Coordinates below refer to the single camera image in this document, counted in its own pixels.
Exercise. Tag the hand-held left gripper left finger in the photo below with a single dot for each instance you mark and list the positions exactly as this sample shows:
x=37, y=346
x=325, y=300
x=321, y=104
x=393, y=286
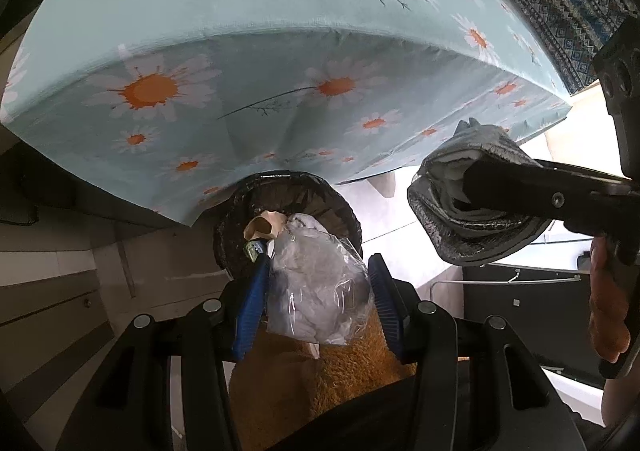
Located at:
x=250, y=301

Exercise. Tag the person's right hand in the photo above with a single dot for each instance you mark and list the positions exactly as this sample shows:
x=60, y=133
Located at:
x=607, y=311

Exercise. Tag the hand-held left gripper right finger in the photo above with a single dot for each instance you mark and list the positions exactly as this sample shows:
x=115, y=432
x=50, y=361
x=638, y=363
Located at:
x=385, y=306

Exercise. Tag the clear plastic bag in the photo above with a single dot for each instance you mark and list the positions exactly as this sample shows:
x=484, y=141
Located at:
x=352, y=263

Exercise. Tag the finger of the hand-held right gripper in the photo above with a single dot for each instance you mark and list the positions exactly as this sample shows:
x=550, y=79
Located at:
x=590, y=175
x=525, y=193

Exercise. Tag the daisy print tablecloth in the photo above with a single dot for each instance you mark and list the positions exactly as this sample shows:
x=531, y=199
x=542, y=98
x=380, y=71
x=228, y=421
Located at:
x=250, y=6

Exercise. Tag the grey foil cup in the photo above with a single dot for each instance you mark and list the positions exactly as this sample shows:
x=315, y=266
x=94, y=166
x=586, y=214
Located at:
x=450, y=236

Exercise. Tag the trash bin with black liner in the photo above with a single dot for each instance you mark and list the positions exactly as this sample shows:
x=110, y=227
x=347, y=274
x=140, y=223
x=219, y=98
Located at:
x=310, y=201

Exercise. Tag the person's orange trousers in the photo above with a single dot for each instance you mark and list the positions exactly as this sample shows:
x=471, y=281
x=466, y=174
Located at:
x=345, y=371

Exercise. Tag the person's right forearm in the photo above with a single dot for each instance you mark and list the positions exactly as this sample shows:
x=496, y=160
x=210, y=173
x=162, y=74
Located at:
x=620, y=406

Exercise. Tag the green wrapper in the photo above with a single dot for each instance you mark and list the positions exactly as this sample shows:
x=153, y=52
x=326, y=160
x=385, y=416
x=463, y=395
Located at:
x=254, y=251

